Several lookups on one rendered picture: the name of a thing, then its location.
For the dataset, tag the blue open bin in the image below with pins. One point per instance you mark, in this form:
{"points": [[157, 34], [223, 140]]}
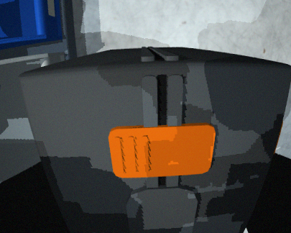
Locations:
{"points": [[37, 20]]}

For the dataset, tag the grey open bin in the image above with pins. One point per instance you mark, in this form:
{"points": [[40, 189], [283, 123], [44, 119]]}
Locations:
{"points": [[18, 150]]}

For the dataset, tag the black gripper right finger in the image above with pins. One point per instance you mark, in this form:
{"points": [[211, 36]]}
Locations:
{"points": [[272, 212]]}

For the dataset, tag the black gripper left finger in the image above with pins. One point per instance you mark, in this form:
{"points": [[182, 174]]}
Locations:
{"points": [[27, 204]]}

